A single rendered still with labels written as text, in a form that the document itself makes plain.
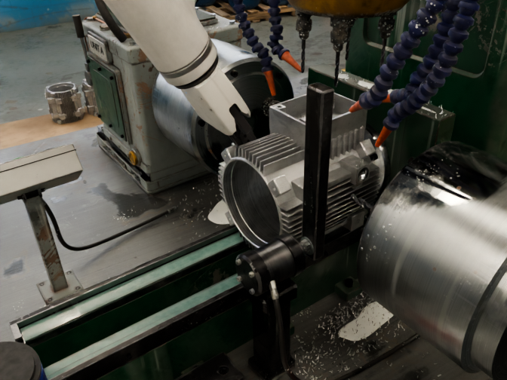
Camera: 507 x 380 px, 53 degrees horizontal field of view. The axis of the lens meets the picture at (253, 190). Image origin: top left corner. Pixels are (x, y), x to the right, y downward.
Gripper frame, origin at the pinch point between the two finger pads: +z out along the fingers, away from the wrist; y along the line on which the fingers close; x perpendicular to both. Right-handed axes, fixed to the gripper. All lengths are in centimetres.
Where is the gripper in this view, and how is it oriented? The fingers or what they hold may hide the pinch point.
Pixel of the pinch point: (242, 136)
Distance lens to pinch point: 82.7
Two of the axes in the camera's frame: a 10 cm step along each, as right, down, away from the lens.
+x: 6.9, -7.1, 1.4
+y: 5.8, 4.3, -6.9
